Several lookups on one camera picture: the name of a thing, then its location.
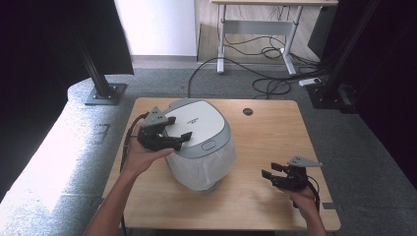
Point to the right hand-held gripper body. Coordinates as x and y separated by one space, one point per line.
295 178

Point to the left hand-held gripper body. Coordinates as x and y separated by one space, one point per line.
152 139

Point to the grey white trash can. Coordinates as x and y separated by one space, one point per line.
196 123

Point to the person's left hand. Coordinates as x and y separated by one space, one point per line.
139 159

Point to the person's right hand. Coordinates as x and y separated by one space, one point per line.
306 201

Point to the white plastic trash bag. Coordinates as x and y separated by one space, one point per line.
203 170

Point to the black metal stand grey base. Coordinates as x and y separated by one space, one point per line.
98 82

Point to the white power strip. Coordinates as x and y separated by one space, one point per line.
309 81

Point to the dark curtain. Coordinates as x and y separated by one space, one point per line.
49 39
393 82

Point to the black computer case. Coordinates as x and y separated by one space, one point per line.
323 32

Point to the white frame wooden desk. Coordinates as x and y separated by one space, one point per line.
259 27

